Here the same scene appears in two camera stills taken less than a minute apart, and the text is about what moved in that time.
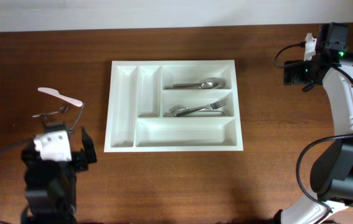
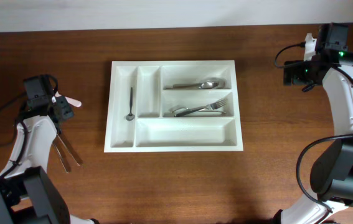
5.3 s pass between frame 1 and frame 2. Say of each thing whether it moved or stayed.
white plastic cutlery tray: stayed
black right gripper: stayed
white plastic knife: stayed
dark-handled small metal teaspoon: moved
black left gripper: moved
